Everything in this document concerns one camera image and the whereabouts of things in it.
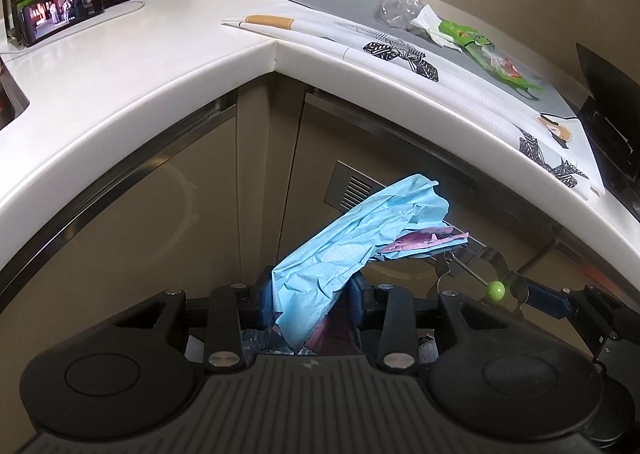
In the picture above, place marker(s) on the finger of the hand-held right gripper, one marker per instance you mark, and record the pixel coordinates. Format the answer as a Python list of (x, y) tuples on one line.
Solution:
[(547, 296)]

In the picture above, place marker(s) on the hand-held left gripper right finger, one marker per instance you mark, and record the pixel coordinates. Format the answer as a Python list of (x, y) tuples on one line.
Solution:
[(359, 301)]

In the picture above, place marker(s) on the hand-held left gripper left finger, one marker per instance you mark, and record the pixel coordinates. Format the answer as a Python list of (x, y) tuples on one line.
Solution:
[(261, 301)]

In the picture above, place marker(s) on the blue disposable cloth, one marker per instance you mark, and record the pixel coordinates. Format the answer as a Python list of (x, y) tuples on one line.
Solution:
[(350, 244)]

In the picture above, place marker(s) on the green cartoon pouch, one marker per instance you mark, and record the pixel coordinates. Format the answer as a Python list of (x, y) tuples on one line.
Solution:
[(462, 32)]

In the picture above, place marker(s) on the clear plastic bag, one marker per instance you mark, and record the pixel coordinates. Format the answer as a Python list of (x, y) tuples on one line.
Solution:
[(397, 4)]

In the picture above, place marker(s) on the metal cabinet vent grille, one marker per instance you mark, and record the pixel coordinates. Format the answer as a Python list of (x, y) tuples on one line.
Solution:
[(352, 184)]

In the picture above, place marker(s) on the beige cabinet door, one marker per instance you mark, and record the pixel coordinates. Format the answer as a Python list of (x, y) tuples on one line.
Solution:
[(125, 214), (270, 159), (425, 154)]

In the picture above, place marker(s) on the black gas stove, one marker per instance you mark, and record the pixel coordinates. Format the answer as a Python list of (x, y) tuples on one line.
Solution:
[(610, 149)]

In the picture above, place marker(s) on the white patterned mat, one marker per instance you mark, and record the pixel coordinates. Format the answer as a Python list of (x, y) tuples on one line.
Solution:
[(475, 94)]

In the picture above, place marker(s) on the red and white wrapper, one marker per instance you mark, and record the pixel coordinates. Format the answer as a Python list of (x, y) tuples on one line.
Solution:
[(506, 67)]

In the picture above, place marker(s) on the orange and white stick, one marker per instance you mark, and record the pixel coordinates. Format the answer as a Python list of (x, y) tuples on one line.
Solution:
[(270, 21)]

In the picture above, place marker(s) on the crumpled white tissue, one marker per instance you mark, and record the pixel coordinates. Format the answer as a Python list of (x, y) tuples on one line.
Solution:
[(430, 22)]

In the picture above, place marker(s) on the kitchen sink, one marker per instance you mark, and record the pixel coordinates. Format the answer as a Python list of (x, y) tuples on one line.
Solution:
[(10, 99)]

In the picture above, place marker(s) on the black smartphone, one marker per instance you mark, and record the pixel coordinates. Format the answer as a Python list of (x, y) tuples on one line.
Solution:
[(62, 9)]

